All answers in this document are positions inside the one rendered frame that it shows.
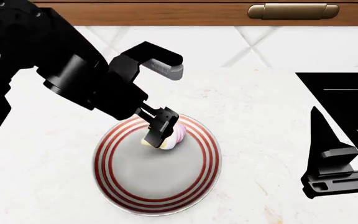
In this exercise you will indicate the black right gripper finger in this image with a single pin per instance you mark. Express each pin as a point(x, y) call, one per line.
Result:
point(320, 144)

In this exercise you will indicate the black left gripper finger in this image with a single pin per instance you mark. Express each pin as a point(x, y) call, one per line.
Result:
point(154, 137)
point(168, 117)

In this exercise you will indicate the pink white yellow swirl dessert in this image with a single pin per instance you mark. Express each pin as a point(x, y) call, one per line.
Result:
point(179, 137)

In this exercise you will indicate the white plate with red rings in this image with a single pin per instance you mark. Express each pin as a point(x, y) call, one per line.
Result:
point(154, 179)

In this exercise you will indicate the brown wooden drawer front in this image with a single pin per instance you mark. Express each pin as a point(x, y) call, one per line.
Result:
point(166, 14)

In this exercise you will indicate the black and grey wrist camera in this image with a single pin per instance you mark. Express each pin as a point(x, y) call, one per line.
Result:
point(141, 59)

